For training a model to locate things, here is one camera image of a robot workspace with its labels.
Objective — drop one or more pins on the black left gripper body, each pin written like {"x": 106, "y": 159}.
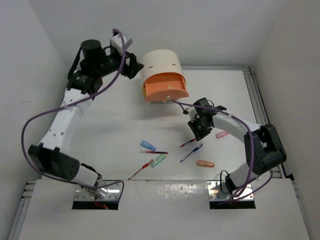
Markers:
{"x": 110, "y": 64}

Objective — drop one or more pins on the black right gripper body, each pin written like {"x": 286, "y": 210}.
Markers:
{"x": 199, "y": 128}

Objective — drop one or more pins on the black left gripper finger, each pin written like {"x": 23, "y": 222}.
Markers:
{"x": 130, "y": 71}
{"x": 130, "y": 59}

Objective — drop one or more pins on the yellow drawer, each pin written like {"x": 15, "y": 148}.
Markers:
{"x": 143, "y": 88}

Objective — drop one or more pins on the cream drawer cabinet shell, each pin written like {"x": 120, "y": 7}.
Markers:
{"x": 160, "y": 61}

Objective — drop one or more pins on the orange top drawer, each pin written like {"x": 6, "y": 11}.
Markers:
{"x": 164, "y": 87}

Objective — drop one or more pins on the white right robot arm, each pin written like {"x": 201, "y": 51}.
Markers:
{"x": 263, "y": 147}

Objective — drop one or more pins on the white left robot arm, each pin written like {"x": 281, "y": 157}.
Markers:
{"x": 91, "y": 64}

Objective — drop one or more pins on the pink red gel pen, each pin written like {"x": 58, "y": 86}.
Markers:
{"x": 186, "y": 143}

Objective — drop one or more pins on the pink correction tape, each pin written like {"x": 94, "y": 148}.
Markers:
{"x": 221, "y": 134}

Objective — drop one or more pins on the blue gel pen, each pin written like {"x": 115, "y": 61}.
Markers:
{"x": 193, "y": 151}

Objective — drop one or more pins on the orange correction tape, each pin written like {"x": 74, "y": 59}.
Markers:
{"x": 206, "y": 164}

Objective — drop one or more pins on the green correction tape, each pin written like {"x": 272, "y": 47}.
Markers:
{"x": 158, "y": 160}

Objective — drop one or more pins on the red pen dark cap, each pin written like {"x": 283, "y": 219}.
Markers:
{"x": 157, "y": 152}

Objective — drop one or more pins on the blue correction tape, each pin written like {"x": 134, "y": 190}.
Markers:
{"x": 147, "y": 145}

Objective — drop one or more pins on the red pen clear clip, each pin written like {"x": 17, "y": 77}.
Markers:
{"x": 143, "y": 167}

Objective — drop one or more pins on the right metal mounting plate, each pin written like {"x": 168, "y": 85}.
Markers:
{"x": 216, "y": 195}

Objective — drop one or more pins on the metal mounting plate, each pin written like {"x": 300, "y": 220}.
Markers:
{"x": 216, "y": 195}
{"x": 112, "y": 192}

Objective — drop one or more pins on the white front shelf board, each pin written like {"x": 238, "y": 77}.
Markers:
{"x": 164, "y": 210}

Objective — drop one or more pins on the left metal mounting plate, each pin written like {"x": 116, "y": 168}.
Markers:
{"x": 112, "y": 192}

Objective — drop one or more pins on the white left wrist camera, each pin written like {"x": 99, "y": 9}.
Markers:
{"x": 116, "y": 42}

